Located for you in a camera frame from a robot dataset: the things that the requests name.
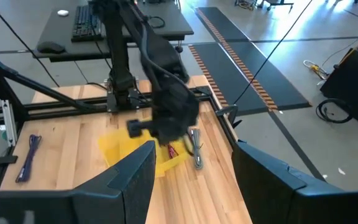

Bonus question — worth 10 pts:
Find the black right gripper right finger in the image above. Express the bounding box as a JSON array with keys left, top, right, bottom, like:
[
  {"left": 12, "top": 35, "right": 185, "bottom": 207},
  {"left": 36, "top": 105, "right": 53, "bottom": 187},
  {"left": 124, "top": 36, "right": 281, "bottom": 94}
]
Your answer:
[{"left": 231, "top": 141, "right": 358, "bottom": 224}]

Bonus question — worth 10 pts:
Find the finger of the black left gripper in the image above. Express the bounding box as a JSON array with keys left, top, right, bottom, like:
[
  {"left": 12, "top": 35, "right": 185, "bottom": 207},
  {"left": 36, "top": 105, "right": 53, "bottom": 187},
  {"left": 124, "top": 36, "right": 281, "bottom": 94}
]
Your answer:
[{"left": 126, "top": 119, "right": 155, "bottom": 139}]

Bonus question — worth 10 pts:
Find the black computer mouse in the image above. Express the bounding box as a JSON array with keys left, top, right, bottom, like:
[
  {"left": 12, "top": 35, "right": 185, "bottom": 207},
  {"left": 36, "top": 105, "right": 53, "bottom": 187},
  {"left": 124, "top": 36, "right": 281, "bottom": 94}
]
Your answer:
[{"left": 36, "top": 40, "right": 66, "bottom": 55}]

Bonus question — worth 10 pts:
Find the grey braided USB-C cable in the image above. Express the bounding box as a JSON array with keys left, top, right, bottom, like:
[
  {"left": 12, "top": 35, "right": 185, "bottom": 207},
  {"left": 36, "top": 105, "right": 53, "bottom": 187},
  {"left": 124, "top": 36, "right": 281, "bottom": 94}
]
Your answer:
[{"left": 188, "top": 128, "right": 204, "bottom": 170}]

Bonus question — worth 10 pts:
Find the coiled black floor cable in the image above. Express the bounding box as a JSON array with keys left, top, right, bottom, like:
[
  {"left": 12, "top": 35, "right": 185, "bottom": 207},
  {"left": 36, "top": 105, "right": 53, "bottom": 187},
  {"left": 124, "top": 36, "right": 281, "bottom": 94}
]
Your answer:
[{"left": 314, "top": 98, "right": 354, "bottom": 124}]

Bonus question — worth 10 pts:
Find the yellow translucent plastic bin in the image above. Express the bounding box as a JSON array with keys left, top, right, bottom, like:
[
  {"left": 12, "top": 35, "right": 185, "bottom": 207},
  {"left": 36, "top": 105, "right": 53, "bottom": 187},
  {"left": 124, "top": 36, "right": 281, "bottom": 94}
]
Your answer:
[{"left": 98, "top": 119, "right": 192, "bottom": 179}]

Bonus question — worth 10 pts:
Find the aluminium frame bracket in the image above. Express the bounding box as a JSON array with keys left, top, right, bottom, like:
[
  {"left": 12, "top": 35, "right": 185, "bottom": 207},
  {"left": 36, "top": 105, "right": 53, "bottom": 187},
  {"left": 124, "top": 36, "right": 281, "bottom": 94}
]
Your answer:
[{"left": 0, "top": 99, "right": 19, "bottom": 147}]

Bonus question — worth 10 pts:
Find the black keyboard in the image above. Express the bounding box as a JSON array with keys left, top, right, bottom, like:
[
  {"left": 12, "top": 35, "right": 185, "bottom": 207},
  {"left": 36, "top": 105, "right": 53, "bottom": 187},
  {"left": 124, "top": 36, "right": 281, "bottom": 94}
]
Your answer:
[{"left": 70, "top": 3, "right": 104, "bottom": 44}]

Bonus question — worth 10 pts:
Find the blue purple pen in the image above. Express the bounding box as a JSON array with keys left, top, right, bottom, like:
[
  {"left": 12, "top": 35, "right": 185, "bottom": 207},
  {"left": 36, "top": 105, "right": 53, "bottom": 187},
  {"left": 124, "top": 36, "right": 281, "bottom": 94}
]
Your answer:
[{"left": 15, "top": 134, "right": 42, "bottom": 184}]

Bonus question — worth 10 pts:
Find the red braided USB-C cable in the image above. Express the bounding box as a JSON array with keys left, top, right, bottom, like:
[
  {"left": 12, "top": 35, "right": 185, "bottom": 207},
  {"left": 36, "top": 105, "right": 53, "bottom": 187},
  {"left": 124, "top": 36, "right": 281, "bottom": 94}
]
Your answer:
[{"left": 167, "top": 144, "right": 179, "bottom": 159}]

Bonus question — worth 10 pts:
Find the thin black hanging cable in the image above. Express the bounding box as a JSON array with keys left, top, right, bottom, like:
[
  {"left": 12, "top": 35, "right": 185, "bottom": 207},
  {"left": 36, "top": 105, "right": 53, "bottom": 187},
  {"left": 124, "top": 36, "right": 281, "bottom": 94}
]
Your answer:
[
  {"left": 0, "top": 0, "right": 61, "bottom": 88},
  {"left": 232, "top": 0, "right": 314, "bottom": 106}
]

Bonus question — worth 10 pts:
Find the yellow white floor cable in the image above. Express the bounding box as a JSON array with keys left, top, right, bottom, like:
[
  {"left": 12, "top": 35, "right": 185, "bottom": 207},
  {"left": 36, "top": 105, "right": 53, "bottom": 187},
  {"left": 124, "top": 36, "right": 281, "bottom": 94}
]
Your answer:
[{"left": 302, "top": 58, "right": 331, "bottom": 82}]

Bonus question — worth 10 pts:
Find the grey black table clamp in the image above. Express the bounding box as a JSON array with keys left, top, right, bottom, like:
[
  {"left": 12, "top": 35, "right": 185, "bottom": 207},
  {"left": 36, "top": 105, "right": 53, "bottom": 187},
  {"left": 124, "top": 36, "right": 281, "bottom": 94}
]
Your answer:
[{"left": 215, "top": 104, "right": 243, "bottom": 129}]

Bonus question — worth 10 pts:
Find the black floor mat orange stripe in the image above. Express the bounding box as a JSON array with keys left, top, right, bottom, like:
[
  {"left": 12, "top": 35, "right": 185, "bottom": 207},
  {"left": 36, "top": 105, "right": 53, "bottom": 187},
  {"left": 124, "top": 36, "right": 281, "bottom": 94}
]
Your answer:
[
  {"left": 195, "top": 6, "right": 312, "bottom": 113},
  {"left": 187, "top": 42, "right": 272, "bottom": 116}
]

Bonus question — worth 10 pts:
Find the large black box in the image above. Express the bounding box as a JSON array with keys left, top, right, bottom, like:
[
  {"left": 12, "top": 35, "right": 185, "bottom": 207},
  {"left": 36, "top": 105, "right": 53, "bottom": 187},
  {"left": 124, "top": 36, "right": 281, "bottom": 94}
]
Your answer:
[{"left": 319, "top": 42, "right": 358, "bottom": 127}]

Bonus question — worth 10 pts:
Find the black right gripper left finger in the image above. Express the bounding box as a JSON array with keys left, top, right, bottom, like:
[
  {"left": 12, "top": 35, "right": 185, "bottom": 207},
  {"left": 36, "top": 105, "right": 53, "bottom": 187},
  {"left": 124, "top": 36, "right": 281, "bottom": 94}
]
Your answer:
[{"left": 0, "top": 140, "right": 157, "bottom": 224}]

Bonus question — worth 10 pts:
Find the black desk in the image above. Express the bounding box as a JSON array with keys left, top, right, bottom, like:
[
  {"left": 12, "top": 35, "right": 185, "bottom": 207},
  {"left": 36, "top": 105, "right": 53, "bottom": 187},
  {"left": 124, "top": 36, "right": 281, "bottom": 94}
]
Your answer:
[{"left": 32, "top": 0, "right": 195, "bottom": 63}]

